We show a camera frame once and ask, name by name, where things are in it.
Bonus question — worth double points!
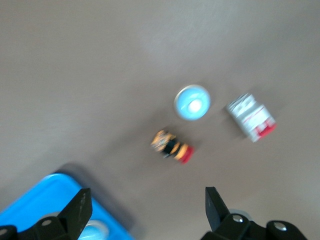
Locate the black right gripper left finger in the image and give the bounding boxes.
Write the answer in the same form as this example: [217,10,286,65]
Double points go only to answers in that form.
[0,187,93,240]

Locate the white circuit breaker red switch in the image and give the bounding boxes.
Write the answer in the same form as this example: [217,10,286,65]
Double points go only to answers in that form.
[224,92,278,143]

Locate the brown table cover mat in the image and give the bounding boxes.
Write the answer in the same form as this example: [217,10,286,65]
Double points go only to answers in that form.
[0,0,320,240]

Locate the blue plastic tray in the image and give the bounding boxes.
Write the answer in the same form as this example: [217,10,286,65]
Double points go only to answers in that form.
[0,172,136,240]

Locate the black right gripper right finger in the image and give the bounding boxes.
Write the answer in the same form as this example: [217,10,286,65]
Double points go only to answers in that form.
[199,186,308,240]

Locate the red yellow emergency stop button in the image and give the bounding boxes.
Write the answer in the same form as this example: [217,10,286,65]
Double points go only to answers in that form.
[150,129,195,165]

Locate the blue service bell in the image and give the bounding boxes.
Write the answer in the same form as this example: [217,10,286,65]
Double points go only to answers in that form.
[173,84,211,123]
[79,219,110,240]

